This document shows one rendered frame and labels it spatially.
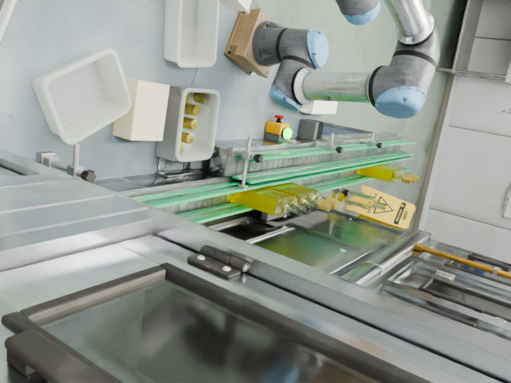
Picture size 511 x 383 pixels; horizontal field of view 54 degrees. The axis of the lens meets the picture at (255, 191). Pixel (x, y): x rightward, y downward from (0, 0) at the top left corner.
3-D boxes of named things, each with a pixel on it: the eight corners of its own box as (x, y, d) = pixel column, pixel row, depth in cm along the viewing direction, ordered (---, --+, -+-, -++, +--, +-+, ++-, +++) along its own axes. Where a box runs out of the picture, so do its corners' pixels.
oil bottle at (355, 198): (331, 199, 242) (382, 213, 228) (333, 188, 241) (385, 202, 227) (336, 197, 246) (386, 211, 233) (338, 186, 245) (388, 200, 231)
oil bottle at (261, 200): (229, 200, 171) (281, 218, 159) (230, 185, 169) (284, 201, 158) (238, 198, 175) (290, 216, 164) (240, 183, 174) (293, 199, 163)
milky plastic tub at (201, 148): (155, 156, 154) (176, 163, 150) (163, 83, 149) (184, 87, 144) (193, 153, 168) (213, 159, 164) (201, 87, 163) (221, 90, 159)
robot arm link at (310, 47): (302, 39, 172) (337, 42, 165) (288, 74, 171) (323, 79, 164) (287, 20, 162) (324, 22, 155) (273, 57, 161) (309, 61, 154)
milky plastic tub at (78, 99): (17, 76, 114) (39, 81, 109) (93, 42, 128) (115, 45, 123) (45, 142, 124) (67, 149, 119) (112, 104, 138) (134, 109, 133)
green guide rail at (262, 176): (231, 178, 168) (250, 184, 163) (232, 175, 167) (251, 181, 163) (401, 152, 311) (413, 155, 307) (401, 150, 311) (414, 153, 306)
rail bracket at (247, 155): (223, 182, 164) (253, 192, 158) (230, 132, 160) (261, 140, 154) (228, 182, 167) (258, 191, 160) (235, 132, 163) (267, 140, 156)
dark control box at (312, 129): (296, 136, 225) (312, 140, 220) (299, 118, 223) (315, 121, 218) (305, 135, 231) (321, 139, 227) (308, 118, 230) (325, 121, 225)
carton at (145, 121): (112, 134, 139) (130, 140, 135) (119, 77, 136) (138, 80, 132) (144, 135, 149) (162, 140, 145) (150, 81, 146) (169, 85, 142)
